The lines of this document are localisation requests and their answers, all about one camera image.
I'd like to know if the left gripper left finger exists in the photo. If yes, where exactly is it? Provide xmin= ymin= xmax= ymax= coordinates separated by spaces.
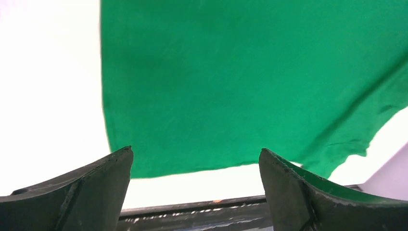
xmin=0 ymin=146 xmax=134 ymax=231

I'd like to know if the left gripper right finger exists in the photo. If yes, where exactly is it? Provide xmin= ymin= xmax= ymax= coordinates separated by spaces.
xmin=259 ymin=148 xmax=408 ymax=231

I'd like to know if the green t shirt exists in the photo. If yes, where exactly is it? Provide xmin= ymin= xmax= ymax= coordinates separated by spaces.
xmin=101 ymin=0 xmax=408 ymax=178

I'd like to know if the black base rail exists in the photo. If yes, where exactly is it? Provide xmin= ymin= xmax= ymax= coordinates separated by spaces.
xmin=116 ymin=195 xmax=291 ymax=231

